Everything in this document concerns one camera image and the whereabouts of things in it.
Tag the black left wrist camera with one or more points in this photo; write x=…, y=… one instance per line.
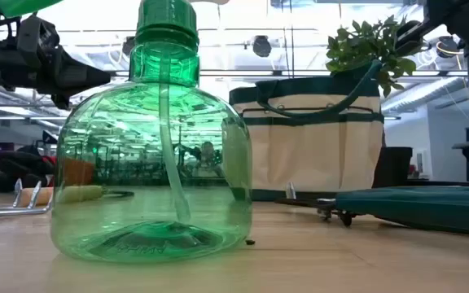
x=37, y=36

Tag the cream canvas bag green trim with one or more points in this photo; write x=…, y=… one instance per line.
x=312, y=154

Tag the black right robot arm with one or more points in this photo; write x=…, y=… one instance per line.
x=462, y=16

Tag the teal foam kneeling pad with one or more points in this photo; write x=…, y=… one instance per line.
x=422, y=207

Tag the black metal garden hand tool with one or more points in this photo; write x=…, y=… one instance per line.
x=324, y=204

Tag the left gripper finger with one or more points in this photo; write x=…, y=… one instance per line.
x=60, y=101
x=84, y=77

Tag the green transparent spray bottle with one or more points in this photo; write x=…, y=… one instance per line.
x=153, y=163

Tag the potted plant in black pot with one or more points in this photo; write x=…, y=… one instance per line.
x=360, y=49

